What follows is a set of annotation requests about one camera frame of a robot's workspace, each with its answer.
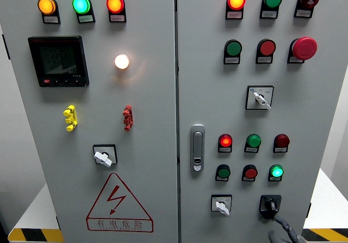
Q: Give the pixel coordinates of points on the black display meter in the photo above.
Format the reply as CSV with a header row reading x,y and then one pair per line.
x,y
58,61

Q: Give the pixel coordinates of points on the small red push button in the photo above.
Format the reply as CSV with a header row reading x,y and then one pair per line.
x,y
250,172

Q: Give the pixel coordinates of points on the silver door lock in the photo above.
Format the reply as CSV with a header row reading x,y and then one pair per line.
x,y
197,145

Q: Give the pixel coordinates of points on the black knob turn switch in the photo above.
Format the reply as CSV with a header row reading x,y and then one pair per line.
x,y
270,205

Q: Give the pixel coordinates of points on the small label plate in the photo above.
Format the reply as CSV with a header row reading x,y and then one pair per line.
x,y
224,150
247,179
295,59
264,59
232,60
234,14
221,179
86,18
280,150
268,14
117,18
274,179
51,19
303,13
251,150

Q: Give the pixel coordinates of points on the yellow round lamp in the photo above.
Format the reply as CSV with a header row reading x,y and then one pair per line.
x,y
46,5

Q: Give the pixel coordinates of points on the small red round lamp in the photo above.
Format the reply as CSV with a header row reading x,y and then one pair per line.
x,y
225,140
282,140

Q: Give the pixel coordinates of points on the grey cabinet door with display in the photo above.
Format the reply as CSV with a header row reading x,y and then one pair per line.
x,y
152,104

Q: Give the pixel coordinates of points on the black yellow striped tape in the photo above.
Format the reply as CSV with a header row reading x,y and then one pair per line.
x,y
326,235
34,235

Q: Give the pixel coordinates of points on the small green round lamp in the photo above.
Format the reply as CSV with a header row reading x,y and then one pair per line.
x,y
276,171
254,141

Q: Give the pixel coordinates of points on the red warning triangle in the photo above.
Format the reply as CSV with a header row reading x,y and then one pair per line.
x,y
118,223

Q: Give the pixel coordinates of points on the black door hinge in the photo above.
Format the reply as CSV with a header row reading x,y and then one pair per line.
x,y
309,210
58,222
6,47

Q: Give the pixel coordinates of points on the small green push button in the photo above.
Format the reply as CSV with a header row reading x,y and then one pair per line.
x,y
223,172

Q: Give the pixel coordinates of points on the bright green round lamp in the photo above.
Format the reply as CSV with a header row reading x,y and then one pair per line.
x,y
81,4

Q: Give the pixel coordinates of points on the grey cabinet door with lock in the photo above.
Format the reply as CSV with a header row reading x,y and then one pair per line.
x,y
217,104

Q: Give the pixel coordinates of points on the white round lamp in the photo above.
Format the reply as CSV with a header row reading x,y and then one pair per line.
x,y
121,61

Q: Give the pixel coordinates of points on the large red stop button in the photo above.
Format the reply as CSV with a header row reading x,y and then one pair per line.
x,y
304,48

